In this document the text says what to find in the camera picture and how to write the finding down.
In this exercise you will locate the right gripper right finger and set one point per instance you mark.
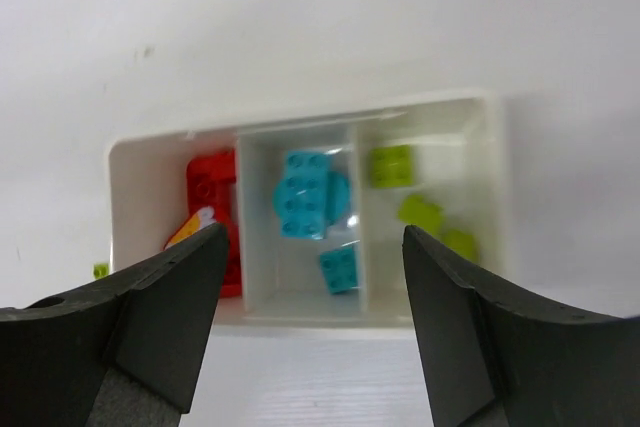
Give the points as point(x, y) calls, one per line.
point(496, 354)

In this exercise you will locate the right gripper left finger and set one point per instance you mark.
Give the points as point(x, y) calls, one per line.
point(124, 350)

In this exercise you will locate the green 2x4 lego brick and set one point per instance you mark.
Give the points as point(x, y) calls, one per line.
point(101, 270)

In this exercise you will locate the green upside-down lego brick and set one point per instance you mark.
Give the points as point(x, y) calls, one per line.
point(416, 210)

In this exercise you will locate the blue square lego brick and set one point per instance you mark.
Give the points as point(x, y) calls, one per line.
point(339, 269)

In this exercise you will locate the red large lego brick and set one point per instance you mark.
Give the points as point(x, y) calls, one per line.
point(210, 180)

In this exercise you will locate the green 2x2 brick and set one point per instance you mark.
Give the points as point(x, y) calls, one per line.
point(391, 166)

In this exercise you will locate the blue rounded lego piece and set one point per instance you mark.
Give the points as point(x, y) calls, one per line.
point(338, 202)

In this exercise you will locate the white divided container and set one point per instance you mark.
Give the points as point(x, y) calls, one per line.
point(457, 148)

